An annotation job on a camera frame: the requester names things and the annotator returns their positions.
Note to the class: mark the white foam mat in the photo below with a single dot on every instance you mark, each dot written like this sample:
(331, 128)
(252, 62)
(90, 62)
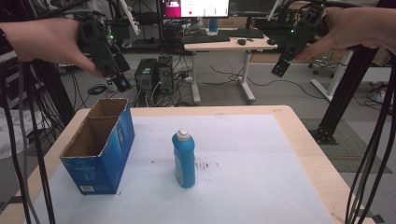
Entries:
(249, 174)

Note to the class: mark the black computer mouse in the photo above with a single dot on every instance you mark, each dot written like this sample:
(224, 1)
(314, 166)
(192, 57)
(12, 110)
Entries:
(241, 41)

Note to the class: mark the dark computer monitor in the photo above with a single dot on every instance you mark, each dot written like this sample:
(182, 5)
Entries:
(252, 7)

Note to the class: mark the black computer tower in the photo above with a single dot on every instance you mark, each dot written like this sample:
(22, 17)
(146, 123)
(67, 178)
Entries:
(165, 74)
(145, 74)

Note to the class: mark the white table leg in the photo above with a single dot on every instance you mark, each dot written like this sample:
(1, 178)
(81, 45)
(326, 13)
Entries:
(334, 81)

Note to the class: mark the lit computer monitor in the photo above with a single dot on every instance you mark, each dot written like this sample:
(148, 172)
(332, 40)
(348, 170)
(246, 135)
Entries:
(202, 7)

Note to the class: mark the small blue bottle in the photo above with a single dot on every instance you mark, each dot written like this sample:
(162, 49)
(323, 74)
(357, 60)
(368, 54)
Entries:
(213, 25)

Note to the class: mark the blue cardboard box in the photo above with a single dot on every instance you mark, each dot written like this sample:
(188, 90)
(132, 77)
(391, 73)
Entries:
(102, 161)

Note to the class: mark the wooden desk with white legs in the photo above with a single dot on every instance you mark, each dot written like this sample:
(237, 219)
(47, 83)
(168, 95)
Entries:
(227, 46)

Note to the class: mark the person's left hand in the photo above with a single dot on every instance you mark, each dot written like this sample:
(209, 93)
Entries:
(46, 39)

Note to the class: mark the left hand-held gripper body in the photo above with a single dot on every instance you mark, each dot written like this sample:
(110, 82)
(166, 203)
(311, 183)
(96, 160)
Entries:
(99, 46)

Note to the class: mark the white cloth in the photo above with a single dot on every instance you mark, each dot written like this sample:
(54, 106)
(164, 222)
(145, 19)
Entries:
(12, 133)

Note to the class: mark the white power strip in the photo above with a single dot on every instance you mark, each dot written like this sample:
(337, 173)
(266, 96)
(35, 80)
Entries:
(130, 17)

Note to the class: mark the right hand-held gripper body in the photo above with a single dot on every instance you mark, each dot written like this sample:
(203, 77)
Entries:
(306, 28)

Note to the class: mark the black aluminium stand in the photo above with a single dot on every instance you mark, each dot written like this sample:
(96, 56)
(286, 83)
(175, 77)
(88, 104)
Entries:
(348, 90)

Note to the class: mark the office chair base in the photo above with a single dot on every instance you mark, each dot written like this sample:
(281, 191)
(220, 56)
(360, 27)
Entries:
(323, 65)

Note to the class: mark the black keyboard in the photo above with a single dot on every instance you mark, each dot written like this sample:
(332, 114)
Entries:
(205, 39)
(246, 33)

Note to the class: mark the blue bottle with white cap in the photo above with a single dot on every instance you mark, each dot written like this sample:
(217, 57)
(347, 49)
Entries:
(184, 161)

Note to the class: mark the grey floor mat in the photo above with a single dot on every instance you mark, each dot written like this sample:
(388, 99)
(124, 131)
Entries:
(355, 149)

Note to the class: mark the person's right hand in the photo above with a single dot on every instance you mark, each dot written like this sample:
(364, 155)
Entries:
(358, 28)

